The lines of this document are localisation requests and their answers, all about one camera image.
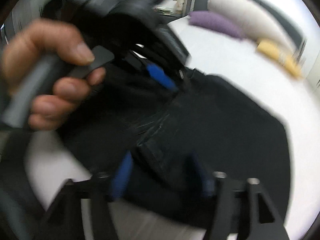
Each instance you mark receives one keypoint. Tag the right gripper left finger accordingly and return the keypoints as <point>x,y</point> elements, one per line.
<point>63,219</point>

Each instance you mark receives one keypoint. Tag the purple cushion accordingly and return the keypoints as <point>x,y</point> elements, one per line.
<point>215,22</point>

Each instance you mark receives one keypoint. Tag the left hand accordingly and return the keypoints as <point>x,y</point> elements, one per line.
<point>48,112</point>

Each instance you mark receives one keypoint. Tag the yellow cushion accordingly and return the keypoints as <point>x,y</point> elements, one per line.
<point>280,55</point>

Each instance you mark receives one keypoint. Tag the black denim pants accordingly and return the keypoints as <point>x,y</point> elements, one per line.
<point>161,129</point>

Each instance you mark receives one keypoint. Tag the dark grey headboard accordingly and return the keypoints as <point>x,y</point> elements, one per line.
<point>289,26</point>

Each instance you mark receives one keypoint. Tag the large white pillow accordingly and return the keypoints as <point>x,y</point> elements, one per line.
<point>254,20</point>

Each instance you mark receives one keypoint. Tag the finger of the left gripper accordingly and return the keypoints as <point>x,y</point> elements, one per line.
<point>158,75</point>
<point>184,80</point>

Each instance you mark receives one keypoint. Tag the white bed mattress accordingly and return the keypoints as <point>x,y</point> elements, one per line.
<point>49,164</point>

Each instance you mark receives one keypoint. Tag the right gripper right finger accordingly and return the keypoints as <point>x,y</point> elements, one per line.
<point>249,200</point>

